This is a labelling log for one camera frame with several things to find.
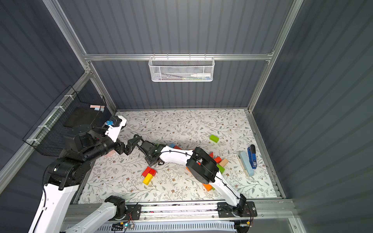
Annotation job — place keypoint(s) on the green block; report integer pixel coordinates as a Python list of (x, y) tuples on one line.
[(221, 169), (214, 138)]

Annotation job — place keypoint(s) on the white wire mesh basket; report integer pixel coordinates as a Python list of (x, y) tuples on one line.
[(181, 70)]

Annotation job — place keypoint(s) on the green block far right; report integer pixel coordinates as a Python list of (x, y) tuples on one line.
[(214, 138)]

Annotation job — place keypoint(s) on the orange block bottom pair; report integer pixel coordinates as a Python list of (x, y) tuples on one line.
[(208, 187)]

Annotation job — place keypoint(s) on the green block right middle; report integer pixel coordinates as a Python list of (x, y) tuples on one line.
[(221, 169)]

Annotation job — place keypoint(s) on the yellow block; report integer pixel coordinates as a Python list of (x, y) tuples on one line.
[(147, 179)]

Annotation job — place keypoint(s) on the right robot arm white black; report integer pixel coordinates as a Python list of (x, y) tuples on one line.
[(204, 169)]

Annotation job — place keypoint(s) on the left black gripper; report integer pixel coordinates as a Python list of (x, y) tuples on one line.
[(126, 146)]

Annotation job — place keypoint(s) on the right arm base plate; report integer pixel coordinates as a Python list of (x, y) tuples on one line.
[(226, 211)]

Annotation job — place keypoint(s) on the blue stapler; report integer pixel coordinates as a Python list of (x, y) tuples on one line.
[(252, 156)]

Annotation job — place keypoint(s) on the small circuit board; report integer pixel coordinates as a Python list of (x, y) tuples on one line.
[(121, 227)]

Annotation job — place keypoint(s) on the beige block right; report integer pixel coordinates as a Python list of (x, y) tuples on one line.
[(224, 163)]

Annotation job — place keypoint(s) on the black wire mesh basket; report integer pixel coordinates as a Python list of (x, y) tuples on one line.
[(47, 136)]

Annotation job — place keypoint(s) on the red long block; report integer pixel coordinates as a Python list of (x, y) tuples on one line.
[(147, 171)]

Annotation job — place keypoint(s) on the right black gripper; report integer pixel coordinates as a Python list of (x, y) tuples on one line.
[(154, 153)]

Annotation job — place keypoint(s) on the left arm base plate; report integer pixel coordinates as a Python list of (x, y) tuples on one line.
[(127, 212)]

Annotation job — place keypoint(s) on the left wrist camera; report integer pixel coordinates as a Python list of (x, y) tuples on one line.
[(115, 124)]

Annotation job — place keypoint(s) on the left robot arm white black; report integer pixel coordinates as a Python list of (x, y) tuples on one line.
[(62, 178)]

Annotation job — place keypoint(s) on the black notebook in basket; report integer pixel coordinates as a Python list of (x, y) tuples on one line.
[(83, 116)]

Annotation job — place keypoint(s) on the red small block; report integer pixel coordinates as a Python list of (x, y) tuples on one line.
[(152, 172)]

